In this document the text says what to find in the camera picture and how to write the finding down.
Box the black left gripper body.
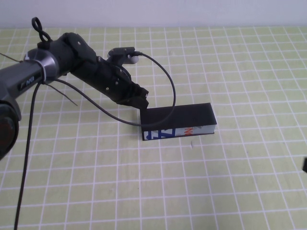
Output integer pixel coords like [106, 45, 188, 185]
[74, 56, 136, 105]

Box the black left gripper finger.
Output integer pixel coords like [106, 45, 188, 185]
[119, 94, 150, 111]
[130, 83, 149, 99]

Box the black glasses case printed side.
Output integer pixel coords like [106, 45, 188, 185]
[140, 102, 218, 142]

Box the black zip tie tail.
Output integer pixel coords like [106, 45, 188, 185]
[47, 81, 79, 106]
[0, 53, 21, 63]

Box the white zip tie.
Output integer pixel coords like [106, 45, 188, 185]
[37, 59, 49, 84]

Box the green white-grid tablecloth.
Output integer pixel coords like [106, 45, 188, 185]
[0, 26, 307, 230]

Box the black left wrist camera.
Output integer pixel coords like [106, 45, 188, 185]
[107, 46, 142, 65]

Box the black camera cable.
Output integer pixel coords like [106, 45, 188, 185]
[13, 51, 177, 230]

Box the black twisted cable loop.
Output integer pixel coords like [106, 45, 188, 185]
[31, 17, 51, 45]

